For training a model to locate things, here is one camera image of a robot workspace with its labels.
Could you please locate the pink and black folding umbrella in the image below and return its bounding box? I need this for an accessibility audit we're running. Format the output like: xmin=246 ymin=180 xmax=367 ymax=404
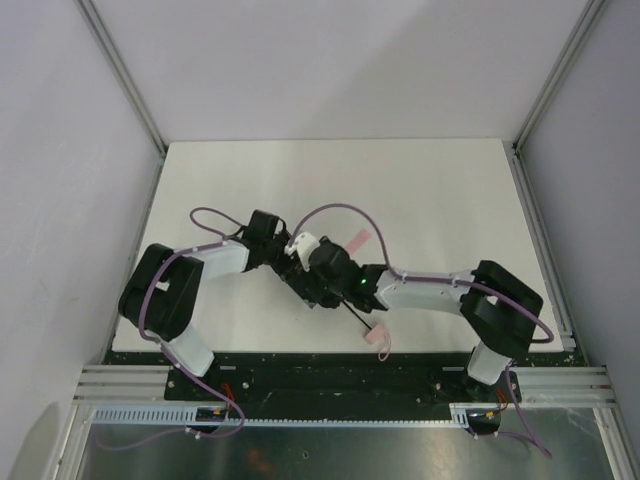
xmin=342 ymin=229 xmax=392 ymax=362

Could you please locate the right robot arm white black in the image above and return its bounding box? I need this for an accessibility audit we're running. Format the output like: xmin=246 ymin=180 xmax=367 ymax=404
xmin=284 ymin=233 xmax=543 ymax=386

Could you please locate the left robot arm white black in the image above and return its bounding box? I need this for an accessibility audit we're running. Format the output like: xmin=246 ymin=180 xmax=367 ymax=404
xmin=118 ymin=210 xmax=290 ymax=377

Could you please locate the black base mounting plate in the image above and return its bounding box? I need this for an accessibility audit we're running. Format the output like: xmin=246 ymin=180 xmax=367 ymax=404
xmin=164 ymin=353 xmax=520 ymax=419

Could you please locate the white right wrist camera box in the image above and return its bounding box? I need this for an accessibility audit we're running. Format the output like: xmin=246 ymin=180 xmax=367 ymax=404
xmin=284 ymin=232 xmax=320 ymax=271

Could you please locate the grey slotted cable duct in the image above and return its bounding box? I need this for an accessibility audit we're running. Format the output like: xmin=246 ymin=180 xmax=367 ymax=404
xmin=92 ymin=404 xmax=469 ymax=429

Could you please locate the aluminium frame rail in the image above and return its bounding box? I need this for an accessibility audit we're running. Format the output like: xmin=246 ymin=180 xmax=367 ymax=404
xmin=514 ymin=367 xmax=616 ymax=408

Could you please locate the left aluminium corner post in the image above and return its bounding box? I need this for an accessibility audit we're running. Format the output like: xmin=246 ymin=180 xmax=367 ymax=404
xmin=74 ymin=0 xmax=168 ymax=159

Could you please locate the aluminium corner post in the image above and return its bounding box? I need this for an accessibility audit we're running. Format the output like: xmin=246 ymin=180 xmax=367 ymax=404
xmin=512 ymin=0 xmax=611 ymax=154
xmin=74 ymin=0 xmax=168 ymax=159

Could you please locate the right aluminium corner post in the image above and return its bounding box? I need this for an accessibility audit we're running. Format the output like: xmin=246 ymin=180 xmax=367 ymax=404
xmin=512 ymin=0 xmax=611 ymax=154

